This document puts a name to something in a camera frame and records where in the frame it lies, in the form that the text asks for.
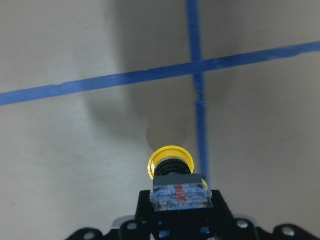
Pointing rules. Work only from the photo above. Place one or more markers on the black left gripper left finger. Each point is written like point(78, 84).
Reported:
point(146, 217)

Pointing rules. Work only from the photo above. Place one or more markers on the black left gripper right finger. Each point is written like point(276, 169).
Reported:
point(220, 220)

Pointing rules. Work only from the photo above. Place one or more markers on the yellow push button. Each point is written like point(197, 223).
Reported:
point(175, 185)

